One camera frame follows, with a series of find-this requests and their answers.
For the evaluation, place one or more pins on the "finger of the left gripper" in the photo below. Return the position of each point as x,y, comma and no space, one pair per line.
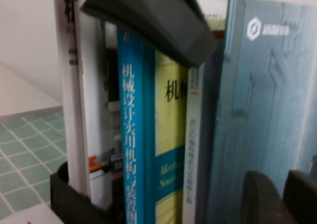
153,18

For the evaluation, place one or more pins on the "white brochure orange edge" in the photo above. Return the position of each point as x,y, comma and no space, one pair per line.
96,110

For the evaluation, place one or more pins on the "blue spine mechanical design book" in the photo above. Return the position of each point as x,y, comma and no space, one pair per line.
131,134

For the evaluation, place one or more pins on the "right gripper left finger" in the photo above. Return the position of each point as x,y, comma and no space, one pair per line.
262,201

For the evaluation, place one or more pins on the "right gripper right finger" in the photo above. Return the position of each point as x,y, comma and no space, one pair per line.
303,199

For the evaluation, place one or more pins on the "blue circuit-pattern brochure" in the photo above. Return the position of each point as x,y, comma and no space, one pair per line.
260,97

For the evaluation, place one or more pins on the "thick white brochure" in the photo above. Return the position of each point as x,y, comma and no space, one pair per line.
70,97

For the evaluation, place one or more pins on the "white AgileX robotics brochure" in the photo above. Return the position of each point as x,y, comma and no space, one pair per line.
37,215

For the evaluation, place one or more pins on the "green checked tablecloth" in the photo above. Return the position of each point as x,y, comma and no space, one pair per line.
24,154

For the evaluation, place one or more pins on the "white book orange band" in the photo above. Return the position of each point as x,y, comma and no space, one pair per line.
193,147

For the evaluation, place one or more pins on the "black plastic book holder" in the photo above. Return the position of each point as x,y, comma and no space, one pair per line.
74,201

